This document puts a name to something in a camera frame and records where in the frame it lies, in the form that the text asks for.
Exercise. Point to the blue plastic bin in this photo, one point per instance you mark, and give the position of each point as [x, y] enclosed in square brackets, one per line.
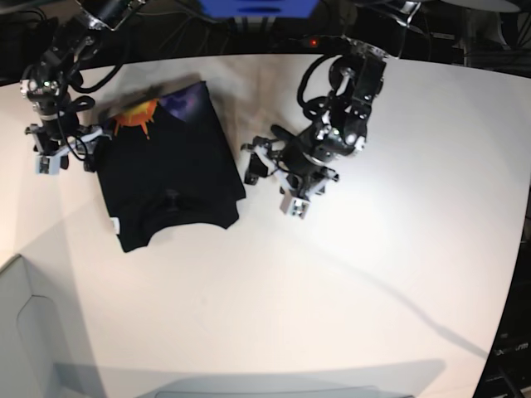
[259, 8]

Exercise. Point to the black equipment at right edge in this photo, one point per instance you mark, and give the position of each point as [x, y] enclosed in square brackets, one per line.
[508, 366]

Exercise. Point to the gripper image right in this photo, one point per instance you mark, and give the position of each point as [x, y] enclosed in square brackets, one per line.
[289, 165]

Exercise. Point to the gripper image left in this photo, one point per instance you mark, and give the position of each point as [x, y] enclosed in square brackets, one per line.
[66, 134]

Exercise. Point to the black T-shirt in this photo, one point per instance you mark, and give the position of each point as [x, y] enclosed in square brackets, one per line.
[167, 163]

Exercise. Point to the black power strip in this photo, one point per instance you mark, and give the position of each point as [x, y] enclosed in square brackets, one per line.
[309, 43]

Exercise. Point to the white box at table corner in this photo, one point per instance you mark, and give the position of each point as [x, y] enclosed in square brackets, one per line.
[44, 353]

